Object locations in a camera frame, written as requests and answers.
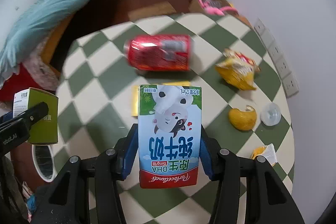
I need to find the clear plastic lid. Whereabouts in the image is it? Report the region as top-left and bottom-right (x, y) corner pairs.
(260, 103), (282, 126)

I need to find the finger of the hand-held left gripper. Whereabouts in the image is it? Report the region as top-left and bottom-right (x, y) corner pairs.
(12, 102), (49, 128)

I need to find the white trash bin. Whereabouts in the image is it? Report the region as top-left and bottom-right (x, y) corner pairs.
(31, 144), (57, 183)

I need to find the flat cardboard sheet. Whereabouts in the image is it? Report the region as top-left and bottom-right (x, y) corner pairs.
(128, 1), (177, 24)

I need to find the pink checked bed sheet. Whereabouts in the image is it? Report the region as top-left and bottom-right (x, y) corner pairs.
(21, 51), (60, 91)

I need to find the flat yellow box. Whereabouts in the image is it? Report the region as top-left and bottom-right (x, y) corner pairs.
(130, 81), (191, 117)

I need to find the red soda can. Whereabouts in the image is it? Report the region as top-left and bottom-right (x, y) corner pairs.
(123, 34), (193, 72)

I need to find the blue white milk carton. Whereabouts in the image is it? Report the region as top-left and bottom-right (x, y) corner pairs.
(138, 84), (203, 189)

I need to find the green white checkered tablecloth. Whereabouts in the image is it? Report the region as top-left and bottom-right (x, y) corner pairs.
(56, 12), (296, 224)

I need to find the pink plastic toy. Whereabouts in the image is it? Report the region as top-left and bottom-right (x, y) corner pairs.
(192, 0), (239, 16)

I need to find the small yellow white wrapper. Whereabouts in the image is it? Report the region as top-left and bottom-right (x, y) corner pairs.
(250, 143), (278, 167)

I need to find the white power strip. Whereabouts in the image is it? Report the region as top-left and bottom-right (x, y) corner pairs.
(253, 18), (300, 98)

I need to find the light blue blanket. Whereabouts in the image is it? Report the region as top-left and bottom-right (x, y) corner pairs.
(0, 0), (118, 88)

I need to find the yellow fruit peel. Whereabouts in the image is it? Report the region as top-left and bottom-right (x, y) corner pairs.
(228, 105), (257, 131)

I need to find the green cardboard box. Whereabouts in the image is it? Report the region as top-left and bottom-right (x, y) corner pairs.
(13, 88), (59, 146)

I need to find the red bed sheet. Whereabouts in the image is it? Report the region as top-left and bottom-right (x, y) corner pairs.
(0, 64), (40, 103)

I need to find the yellow snack bag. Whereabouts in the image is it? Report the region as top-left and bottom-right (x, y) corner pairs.
(215, 48), (261, 90)

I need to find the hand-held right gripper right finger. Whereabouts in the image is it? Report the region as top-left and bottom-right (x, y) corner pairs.
(201, 127), (305, 224)

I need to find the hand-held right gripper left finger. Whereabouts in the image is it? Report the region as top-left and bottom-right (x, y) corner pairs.
(31, 124), (139, 224)

